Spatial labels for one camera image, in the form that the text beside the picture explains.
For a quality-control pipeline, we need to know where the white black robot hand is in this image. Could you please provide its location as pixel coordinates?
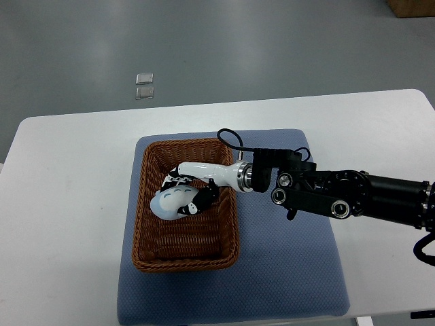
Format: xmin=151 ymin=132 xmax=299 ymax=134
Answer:
xmin=162 ymin=162 xmax=252 ymax=215

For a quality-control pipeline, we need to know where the blue white plush toy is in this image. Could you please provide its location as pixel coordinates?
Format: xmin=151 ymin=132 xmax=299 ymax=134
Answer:
xmin=150 ymin=185 xmax=198 ymax=221

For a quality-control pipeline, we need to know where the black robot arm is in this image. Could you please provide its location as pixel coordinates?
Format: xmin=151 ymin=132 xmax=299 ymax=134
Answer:
xmin=162 ymin=148 xmax=434 ymax=232

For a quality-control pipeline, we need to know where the brown wicker basket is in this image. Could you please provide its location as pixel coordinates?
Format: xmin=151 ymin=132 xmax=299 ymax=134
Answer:
xmin=132 ymin=138 xmax=239 ymax=272

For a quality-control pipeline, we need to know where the upper metal floor plate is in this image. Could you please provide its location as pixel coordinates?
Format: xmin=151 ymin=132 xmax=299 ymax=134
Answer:
xmin=135 ymin=73 xmax=154 ymax=85

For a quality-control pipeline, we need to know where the blue cloth mat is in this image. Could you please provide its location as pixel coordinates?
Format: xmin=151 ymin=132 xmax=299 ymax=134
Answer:
xmin=117 ymin=135 xmax=350 ymax=325

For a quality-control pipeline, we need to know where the brown cardboard box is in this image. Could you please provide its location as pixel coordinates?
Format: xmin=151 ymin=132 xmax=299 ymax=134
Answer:
xmin=387 ymin=0 xmax=434 ymax=18

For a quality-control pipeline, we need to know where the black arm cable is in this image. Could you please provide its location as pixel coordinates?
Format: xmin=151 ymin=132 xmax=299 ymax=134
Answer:
xmin=216 ymin=128 xmax=312 ymax=164

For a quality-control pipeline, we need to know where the black table bracket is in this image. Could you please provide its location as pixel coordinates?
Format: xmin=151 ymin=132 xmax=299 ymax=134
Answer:
xmin=410 ymin=310 xmax=435 ymax=320

